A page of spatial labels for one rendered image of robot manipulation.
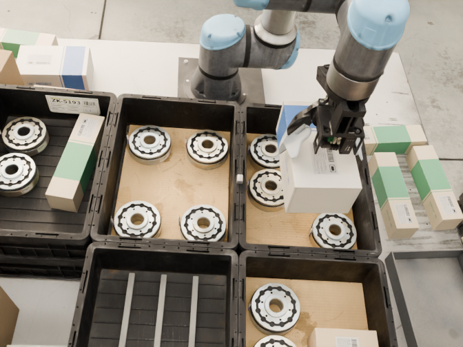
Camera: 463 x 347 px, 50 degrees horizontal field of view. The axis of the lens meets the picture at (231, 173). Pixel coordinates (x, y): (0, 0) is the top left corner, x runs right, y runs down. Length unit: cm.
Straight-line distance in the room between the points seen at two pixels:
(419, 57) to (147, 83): 185
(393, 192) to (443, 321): 34
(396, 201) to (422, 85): 157
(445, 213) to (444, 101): 150
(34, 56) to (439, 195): 121
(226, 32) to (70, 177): 55
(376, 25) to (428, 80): 227
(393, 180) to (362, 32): 78
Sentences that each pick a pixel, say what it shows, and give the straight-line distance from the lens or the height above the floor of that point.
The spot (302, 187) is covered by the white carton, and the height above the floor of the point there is 113.
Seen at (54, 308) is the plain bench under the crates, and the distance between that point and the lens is 124.
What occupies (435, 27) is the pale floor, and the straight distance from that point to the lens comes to 331.
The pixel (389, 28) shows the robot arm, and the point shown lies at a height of 145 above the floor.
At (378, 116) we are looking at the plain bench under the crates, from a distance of 163.
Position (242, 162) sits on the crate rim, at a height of 93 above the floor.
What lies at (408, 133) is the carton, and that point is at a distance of 154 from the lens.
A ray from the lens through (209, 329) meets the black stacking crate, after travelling 106.
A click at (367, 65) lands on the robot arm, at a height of 138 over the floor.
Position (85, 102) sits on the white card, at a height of 90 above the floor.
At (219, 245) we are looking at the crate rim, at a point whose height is 93.
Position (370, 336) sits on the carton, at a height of 90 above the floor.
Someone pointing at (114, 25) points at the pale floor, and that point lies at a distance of 290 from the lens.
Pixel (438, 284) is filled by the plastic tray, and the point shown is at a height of 70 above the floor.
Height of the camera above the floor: 184
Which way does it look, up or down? 56 degrees down
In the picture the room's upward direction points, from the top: 9 degrees clockwise
